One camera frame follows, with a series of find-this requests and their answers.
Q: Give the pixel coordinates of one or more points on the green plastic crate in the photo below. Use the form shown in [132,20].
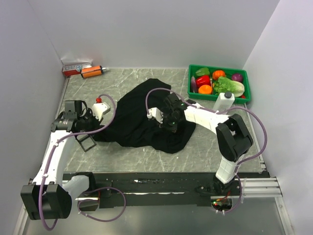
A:
[246,97]

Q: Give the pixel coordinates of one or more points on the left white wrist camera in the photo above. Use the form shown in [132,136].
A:
[99,109]

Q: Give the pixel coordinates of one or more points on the orange cylinder tool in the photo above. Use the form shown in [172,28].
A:
[92,71]

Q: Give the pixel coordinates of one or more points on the orange toy pumpkin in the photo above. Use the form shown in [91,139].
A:
[217,74]

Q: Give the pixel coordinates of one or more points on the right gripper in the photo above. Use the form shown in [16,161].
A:
[171,129]

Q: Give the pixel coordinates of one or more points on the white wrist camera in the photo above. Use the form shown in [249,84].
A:
[155,113]
[99,109]

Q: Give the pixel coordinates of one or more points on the toy lettuce cabbage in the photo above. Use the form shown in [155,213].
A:
[223,85]

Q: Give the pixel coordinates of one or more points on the red toy pepper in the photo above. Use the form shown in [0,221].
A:
[203,80]

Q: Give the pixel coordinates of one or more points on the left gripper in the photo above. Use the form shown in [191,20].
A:
[96,125]

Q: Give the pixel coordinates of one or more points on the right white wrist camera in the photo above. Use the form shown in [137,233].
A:
[155,113]

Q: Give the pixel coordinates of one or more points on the white plastic bottle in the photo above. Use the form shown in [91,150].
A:
[224,101]

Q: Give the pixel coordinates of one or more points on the red white box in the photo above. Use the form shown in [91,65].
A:
[74,67]

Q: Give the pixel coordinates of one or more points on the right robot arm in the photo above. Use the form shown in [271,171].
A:
[234,139]

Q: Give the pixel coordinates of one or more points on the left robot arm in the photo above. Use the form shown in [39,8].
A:
[47,195]

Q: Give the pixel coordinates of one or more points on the orange toy fruit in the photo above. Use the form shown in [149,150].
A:
[205,89]

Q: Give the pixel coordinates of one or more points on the purple toy onion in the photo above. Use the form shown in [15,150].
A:
[237,77]

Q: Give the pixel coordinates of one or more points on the black garment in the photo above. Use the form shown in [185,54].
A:
[131,127]

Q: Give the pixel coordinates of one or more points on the green toy pepper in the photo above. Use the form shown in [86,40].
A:
[202,71]

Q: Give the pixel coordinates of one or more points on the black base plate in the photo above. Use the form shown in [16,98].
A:
[119,199]

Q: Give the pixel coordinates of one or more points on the purple toy eggplant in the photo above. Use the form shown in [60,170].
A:
[194,87]

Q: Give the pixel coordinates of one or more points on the aluminium rail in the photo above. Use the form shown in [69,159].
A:
[77,187]

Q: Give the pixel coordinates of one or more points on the black square frame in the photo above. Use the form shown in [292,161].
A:
[86,142]

